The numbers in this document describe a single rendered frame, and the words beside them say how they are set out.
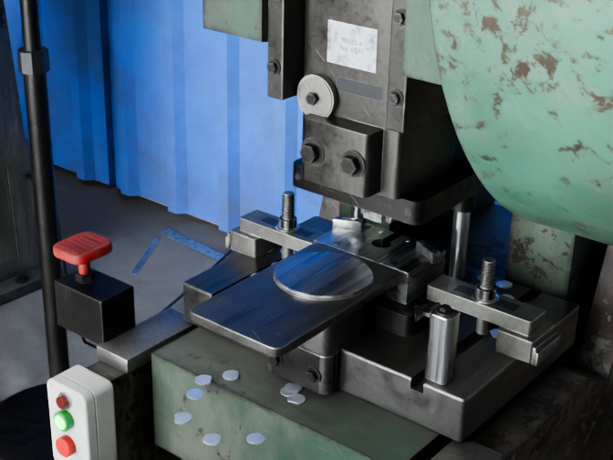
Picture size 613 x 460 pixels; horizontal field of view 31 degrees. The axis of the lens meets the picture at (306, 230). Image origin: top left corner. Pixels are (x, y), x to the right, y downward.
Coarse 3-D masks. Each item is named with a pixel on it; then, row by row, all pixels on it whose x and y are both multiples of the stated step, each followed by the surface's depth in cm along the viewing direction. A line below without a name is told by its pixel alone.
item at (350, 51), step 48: (336, 0) 129; (384, 0) 125; (336, 48) 131; (384, 48) 127; (336, 96) 133; (384, 96) 129; (336, 144) 132; (384, 144) 131; (432, 144) 136; (384, 192) 133
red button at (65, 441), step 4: (60, 436) 145; (64, 436) 145; (68, 436) 145; (60, 440) 144; (64, 440) 144; (68, 440) 144; (72, 440) 145; (56, 444) 146; (60, 444) 145; (64, 444) 144; (68, 444) 144; (72, 444) 144; (60, 448) 145; (64, 448) 145; (68, 448) 144; (72, 448) 144; (60, 452) 145; (64, 452) 145; (68, 452) 144; (72, 452) 145; (64, 456) 145
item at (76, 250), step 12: (72, 240) 151; (84, 240) 151; (96, 240) 151; (108, 240) 151; (60, 252) 148; (72, 252) 147; (84, 252) 148; (96, 252) 148; (108, 252) 150; (72, 264) 147; (84, 264) 151
